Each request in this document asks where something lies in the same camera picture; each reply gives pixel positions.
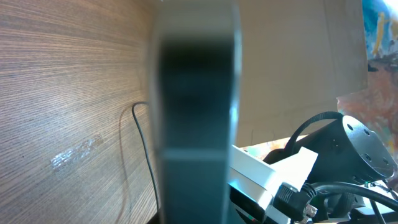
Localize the turquoise Galaxy S25 smartphone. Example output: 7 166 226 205
148 1 242 223

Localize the black USB charging cable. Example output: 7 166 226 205
131 101 161 215

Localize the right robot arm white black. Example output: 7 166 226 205
264 111 397 185

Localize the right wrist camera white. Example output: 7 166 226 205
228 146 318 223

